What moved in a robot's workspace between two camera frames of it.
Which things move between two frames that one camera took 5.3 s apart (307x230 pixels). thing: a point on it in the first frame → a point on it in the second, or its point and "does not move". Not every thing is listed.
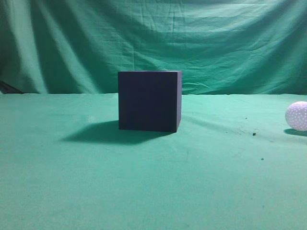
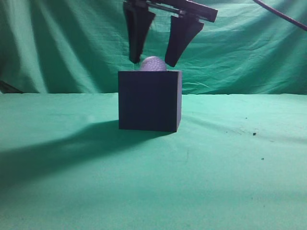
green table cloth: (233, 164) does not move
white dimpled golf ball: (296, 115) → (153, 63)
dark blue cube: (150, 100) does not move
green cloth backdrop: (221, 47) does not move
